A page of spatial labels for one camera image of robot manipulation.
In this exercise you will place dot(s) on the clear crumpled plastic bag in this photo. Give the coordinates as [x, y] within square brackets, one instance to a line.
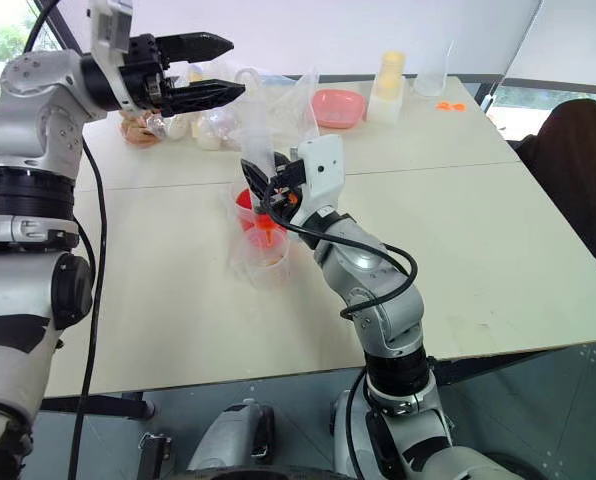
[295, 100]

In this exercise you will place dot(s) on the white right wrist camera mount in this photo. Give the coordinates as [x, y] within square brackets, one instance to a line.
[320, 165]

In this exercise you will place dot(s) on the bagged white buns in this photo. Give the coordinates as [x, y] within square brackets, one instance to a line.
[213, 131]

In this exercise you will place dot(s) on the yellow plastic bottle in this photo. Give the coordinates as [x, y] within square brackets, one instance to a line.
[392, 70]

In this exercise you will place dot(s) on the person in dark clothing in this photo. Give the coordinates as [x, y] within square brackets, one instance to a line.
[573, 165]

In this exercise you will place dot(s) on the silver rounded robot part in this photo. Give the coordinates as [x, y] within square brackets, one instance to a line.
[233, 435]

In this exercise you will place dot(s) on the black table frame bar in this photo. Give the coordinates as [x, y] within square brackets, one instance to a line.
[103, 406]

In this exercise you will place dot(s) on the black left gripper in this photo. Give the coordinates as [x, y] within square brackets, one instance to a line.
[145, 75]

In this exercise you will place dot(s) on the white bottle holder block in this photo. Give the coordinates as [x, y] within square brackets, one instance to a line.
[385, 107]

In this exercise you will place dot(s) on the clear cup with red liquid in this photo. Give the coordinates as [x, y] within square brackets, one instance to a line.
[243, 200]

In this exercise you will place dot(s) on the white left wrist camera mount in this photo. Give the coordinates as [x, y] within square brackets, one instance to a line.
[109, 25]

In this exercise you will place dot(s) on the metal table bracket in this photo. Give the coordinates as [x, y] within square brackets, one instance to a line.
[154, 452]

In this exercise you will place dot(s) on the clear plastic cup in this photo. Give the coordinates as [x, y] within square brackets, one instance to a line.
[270, 272]

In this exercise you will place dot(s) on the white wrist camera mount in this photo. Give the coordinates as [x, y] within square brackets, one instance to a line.
[320, 165]
[109, 25]

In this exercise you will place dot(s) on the bagged brown bread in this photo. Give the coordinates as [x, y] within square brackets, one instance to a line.
[143, 131]

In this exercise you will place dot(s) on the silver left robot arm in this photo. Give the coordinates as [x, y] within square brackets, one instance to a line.
[28, 125]

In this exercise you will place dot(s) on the pink plastic bowl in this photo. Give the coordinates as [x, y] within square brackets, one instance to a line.
[339, 107]

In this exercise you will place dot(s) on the small orange plastic piece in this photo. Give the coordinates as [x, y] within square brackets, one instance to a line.
[450, 106]

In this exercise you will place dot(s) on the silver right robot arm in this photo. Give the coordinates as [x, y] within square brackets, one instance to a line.
[373, 280]

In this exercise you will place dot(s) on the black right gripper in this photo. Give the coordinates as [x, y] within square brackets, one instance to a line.
[285, 182]

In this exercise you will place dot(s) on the clear measuring beaker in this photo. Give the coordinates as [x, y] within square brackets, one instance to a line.
[432, 77]

